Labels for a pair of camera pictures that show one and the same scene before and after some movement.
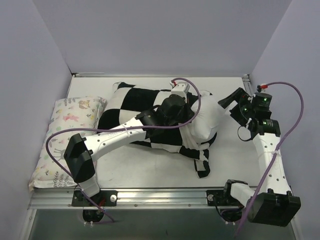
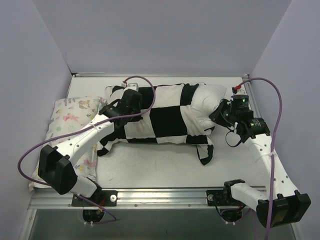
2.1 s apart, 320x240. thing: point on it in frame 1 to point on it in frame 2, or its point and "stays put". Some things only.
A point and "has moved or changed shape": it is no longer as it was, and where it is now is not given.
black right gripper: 236,105 to 219,113
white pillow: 210,117 has moved or changed shape
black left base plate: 104,198 stays put
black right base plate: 221,198 stays put
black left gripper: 182,107 to 133,93
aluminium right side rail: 247,84 stays put
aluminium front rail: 133,199 stays put
